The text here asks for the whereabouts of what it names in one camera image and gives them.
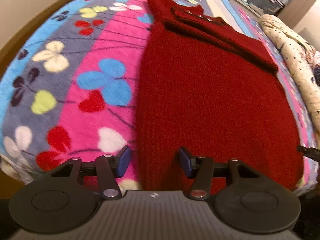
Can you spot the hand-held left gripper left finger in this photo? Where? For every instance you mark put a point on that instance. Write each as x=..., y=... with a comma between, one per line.
x=124, y=162

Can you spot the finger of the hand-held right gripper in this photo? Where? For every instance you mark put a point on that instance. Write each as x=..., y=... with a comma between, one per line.
x=308, y=152

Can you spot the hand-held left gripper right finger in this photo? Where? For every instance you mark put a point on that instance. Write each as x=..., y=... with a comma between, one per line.
x=184, y=162

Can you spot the red knitted sweater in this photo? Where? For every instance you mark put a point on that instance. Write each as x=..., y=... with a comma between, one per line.
x=200, y=92

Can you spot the butterfly print fleece blanket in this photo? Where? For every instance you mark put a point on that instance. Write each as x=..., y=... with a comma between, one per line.
x=75, y=80

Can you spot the cream star print duvet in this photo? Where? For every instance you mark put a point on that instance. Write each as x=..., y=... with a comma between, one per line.
x=295, y=55

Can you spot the pale lilac waffle bedsheet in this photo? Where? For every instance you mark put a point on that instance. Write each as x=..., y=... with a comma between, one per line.
x=220, y=5

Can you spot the wooden bed frame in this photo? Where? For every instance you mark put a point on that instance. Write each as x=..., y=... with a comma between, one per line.
x=37, y=17

